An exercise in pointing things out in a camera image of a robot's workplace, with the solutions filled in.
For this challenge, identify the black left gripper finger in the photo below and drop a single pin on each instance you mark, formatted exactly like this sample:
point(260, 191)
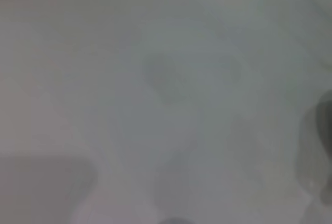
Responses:
point(325, 141)

